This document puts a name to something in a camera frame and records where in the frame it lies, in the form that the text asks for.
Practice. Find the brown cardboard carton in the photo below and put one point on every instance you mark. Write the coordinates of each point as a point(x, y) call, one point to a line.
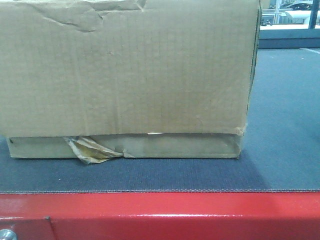
point(105, 79)

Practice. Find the dark grey conveyor belt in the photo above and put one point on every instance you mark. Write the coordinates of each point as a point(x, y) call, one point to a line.
point(281, 150)

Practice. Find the silver conveyor bolt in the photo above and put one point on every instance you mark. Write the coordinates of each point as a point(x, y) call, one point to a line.
point(7, 234)

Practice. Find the red conveyor frame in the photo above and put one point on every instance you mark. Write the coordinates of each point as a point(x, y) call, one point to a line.
point(162, 216)

